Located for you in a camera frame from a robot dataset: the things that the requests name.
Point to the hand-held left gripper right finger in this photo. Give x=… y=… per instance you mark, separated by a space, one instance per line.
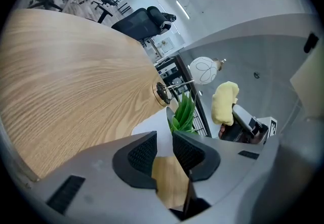
x=202 y=157

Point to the green potted plant white pot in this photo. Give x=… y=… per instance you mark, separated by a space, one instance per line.
x=182 y=114

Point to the white globe desk lamp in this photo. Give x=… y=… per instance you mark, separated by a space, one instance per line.
x=203 y=71

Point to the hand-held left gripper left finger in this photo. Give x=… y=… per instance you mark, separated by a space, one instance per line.
x=101 y=182

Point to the black mesh office chair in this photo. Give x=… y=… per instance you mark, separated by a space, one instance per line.
x=138 y=24

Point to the dark metal grid rack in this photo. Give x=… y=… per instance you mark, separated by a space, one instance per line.
x=200 y=114

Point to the black wall fixture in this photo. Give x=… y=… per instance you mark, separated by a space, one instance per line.
x=310 y=43

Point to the long ceiling light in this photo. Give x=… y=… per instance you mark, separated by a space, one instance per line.
x=182 y=9

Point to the beige board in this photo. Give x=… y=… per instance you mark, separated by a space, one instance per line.
x=310 y=86

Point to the yellow cloth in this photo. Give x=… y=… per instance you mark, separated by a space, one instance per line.
x=224 y=102

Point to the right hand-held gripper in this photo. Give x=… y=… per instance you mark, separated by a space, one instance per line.
x=265 y=129

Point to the shelf unit with boxes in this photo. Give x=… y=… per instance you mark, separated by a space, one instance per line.
x=168 y=72

